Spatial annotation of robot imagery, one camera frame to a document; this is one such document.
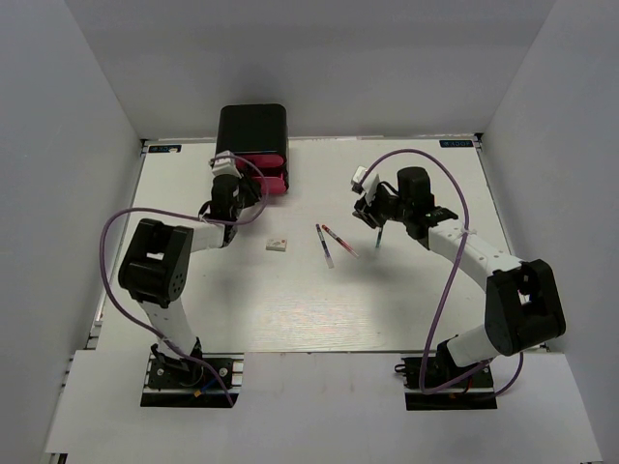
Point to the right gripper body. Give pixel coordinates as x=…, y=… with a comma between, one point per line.
x=379, y=206

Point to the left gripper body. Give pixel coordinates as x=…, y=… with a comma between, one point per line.
x=248, y=196

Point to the pink drawer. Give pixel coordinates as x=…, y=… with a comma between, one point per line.
x=261, y=161
x=273, y=184

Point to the pink top drawer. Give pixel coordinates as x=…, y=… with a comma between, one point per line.
x=261, y=161

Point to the red pen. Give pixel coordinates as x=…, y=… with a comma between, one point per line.
x=340, y=241

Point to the white eraser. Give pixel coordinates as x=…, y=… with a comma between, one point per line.
x=279, y=245

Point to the black drawer cabinet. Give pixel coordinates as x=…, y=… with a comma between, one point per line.
x=254, y=129

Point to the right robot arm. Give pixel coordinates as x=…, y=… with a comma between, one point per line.
x=522, y=308

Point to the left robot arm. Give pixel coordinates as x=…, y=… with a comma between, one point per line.
x=155, y=268

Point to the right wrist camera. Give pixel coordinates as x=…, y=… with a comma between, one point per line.
x=365, y=184

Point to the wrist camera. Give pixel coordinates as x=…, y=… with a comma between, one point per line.
x=224, y=164
x=365, y=184

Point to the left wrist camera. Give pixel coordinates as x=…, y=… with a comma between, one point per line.
x=224, y=164

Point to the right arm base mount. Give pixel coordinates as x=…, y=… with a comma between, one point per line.
x=474, y=393

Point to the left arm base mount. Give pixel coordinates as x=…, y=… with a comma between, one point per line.
x=164, y=387

